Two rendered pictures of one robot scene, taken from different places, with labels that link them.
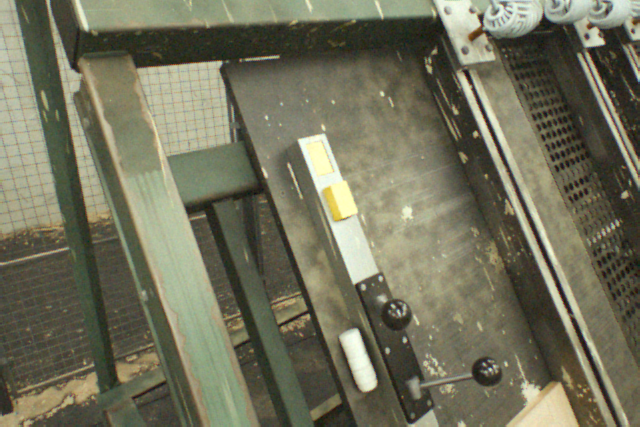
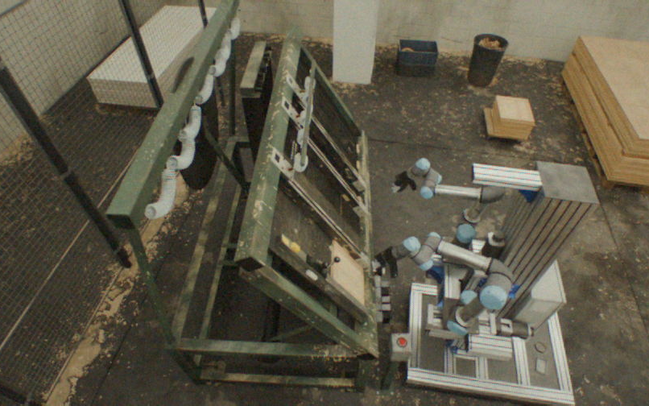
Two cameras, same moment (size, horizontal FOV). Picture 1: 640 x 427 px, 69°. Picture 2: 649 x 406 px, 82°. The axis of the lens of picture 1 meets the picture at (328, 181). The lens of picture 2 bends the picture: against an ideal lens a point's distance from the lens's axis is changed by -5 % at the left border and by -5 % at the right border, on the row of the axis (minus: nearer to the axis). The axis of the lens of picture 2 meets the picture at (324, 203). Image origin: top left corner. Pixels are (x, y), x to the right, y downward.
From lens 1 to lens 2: 1.66 m
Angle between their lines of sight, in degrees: 49
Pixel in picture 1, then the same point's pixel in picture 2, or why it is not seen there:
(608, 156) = (313, 156)
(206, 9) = (266, 235)
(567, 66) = (292, 131)
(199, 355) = (303, 300)
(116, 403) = (178, 344)
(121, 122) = (269, 274)
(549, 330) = (329, 230)
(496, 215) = (308, 211)
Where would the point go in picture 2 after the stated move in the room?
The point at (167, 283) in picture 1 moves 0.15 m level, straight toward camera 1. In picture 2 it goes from (293, 294) to (323, 303)
